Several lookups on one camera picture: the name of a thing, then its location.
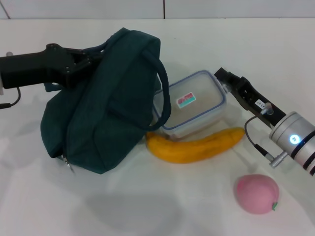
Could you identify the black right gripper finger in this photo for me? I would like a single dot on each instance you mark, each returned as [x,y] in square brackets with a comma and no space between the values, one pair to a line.
[225,76]

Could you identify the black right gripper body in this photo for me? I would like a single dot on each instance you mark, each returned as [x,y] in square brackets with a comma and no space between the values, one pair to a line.
[256,103]

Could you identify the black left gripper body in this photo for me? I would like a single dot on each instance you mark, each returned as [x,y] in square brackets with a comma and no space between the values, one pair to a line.
[34,68]

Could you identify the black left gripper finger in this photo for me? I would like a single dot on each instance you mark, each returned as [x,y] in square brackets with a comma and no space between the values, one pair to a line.
[83,66]
[86,54]

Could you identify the clear lunch box blue rim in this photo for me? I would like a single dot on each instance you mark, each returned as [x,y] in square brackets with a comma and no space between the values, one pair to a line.
[201,115]

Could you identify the dark teal insulated lunch bag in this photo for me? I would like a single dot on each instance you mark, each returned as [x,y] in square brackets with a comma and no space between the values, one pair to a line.
[110,110]

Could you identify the yellow banana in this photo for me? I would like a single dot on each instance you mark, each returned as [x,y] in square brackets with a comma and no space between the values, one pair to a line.
[192,152]

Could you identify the pink toy peach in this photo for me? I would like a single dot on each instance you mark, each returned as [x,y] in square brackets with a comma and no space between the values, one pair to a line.
[256,194]

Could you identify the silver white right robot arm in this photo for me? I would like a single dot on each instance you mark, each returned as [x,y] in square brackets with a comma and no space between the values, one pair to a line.
[295,137]

